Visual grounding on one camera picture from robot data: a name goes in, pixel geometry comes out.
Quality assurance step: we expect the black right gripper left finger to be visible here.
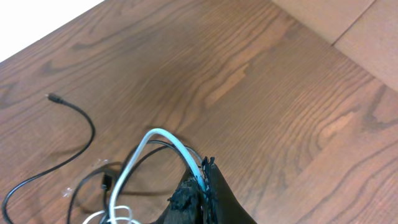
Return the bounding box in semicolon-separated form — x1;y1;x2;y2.
151;169;202;224

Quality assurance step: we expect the white charging cable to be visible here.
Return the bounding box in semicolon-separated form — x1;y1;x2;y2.
81;128;206;224

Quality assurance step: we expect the black USB-A cable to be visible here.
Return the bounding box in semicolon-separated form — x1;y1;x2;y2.
1;93;96;224

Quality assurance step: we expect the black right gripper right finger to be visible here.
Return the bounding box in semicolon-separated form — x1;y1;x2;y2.
201;157;256;224

